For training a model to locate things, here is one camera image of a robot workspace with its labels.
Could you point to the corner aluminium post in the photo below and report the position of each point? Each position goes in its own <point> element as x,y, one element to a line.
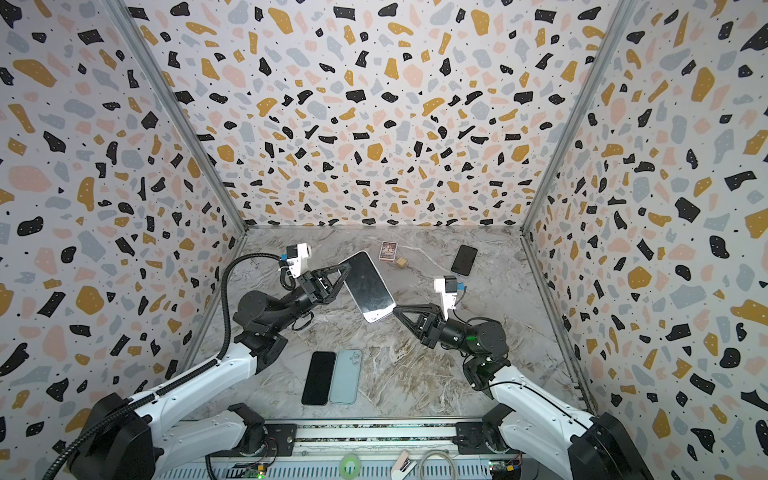
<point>120,16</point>
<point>619,20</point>

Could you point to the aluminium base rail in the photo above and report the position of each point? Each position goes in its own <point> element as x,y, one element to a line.
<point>374,438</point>

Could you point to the phone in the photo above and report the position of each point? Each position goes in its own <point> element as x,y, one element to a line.
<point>367,287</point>
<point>464,260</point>
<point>319,378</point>

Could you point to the playing card box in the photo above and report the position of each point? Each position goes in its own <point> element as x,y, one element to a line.
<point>388,252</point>

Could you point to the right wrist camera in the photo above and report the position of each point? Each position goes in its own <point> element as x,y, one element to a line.
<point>451,290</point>

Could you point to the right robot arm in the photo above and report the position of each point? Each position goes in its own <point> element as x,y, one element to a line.
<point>572,443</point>

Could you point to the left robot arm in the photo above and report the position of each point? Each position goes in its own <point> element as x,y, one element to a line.
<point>145,435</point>

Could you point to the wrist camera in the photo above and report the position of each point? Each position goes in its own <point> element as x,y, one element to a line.
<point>451,290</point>
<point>295,260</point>

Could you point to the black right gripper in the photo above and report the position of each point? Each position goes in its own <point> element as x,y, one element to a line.
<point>429,323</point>

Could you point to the right corner aluminium post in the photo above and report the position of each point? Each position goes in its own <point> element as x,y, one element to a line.
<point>619,20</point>

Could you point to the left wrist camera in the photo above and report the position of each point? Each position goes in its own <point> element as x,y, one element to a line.
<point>295,260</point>

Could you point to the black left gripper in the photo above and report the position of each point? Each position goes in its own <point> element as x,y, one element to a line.
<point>316,289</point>

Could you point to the green tape roll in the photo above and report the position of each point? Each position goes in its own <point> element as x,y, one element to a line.
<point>350,467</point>

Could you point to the left corner aluminium post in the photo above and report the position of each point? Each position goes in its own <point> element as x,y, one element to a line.
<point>120,16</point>

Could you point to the white small device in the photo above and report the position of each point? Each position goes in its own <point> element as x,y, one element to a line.
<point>402,466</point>

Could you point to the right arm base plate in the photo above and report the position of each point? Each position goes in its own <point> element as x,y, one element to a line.
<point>475,438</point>

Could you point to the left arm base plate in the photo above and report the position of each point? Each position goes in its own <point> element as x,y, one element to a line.
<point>278,440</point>

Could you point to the mint phone case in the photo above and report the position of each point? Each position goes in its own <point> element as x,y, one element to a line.
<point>346,375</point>

